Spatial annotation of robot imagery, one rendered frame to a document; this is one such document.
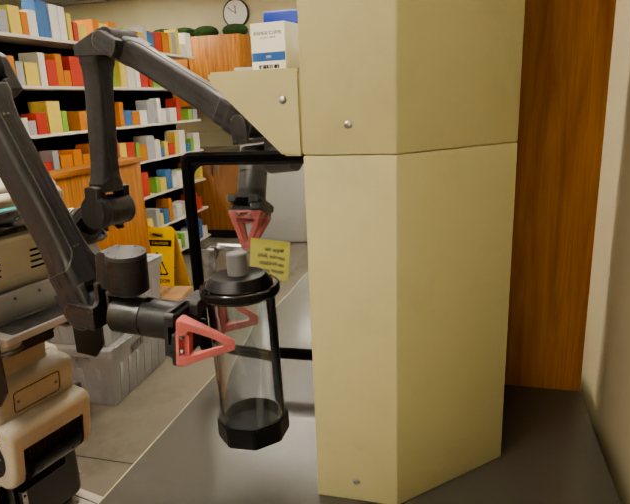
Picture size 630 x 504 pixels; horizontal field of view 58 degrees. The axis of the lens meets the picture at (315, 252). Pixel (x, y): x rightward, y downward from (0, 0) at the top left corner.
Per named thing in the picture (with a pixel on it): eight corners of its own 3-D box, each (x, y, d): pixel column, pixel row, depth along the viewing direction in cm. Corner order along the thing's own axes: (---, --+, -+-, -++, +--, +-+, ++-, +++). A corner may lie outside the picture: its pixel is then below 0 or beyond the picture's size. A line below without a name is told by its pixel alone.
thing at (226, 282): (283, 288, 80) (279, 243, 79) (260, 312, 72) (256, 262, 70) (223, 287, 83) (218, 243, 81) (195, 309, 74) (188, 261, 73)
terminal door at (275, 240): (349, 363, 107) (344, 149, 96) (199, 353, 114) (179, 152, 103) (350, 361, 108) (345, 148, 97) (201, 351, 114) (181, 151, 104)
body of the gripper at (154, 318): (209, 290, 84) (164, 284, 86) (176, 315, 75) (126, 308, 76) (209, 330, 86) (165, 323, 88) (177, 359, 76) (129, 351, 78)
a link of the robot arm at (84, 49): (101, 33, 132) (64, 27, 124) (144, 30, 126) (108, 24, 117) (114, 220, 143) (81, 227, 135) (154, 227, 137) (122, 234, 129)
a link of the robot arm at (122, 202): (96, 206, 143) (78, 209, 138) (117, 183, 138) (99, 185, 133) (115, 236, 142) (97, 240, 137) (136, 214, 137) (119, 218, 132)
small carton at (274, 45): (303, 72, 76) (301, 24, 74) (286, 71, 72) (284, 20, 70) (271, 74, 78) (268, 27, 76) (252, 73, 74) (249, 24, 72)
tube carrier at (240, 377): (299, 407, 86) (289, 272, 80) (277, 448, 76) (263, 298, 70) (233, 401, 89) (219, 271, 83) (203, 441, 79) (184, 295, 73)
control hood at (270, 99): (354, 136, 97) (353, 75, 94) (302, 156, 67) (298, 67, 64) (290, 137, 100) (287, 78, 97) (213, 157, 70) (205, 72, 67)
